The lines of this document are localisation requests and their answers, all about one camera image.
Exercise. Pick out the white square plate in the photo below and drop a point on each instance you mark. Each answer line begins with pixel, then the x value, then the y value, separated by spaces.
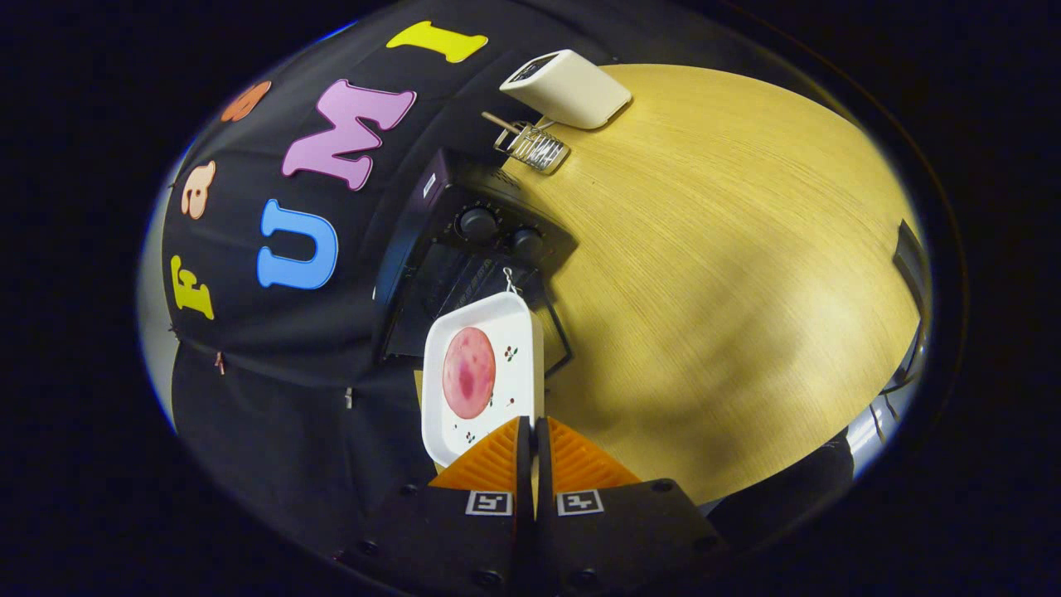
pixel 515 332

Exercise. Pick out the pink ham slice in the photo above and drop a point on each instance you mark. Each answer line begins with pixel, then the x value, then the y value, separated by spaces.
pixel 468 373

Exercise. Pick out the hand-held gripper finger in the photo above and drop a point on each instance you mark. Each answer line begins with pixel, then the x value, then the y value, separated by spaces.
pixel 524 473
pixel 543 473

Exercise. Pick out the black backdrop cloth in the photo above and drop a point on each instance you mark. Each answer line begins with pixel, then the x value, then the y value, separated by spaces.
pixel 273 348

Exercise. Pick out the wooden stick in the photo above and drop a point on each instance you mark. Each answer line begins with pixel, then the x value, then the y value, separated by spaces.
pixel 500 123

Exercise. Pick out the black toaster oven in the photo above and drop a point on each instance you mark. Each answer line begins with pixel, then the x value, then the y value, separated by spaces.
pixel 439 224

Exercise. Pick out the white pop-up toaster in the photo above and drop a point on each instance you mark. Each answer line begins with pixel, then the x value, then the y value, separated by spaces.
pixel 568 87

